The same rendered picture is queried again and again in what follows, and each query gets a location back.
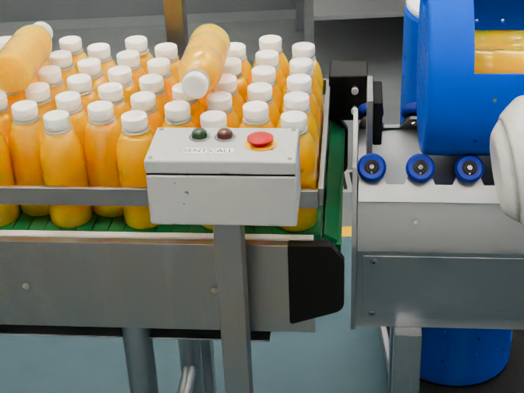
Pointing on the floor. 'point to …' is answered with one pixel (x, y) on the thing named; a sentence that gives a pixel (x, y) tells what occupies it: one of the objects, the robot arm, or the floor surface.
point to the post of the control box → (233, 307)
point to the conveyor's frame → (161, 289)
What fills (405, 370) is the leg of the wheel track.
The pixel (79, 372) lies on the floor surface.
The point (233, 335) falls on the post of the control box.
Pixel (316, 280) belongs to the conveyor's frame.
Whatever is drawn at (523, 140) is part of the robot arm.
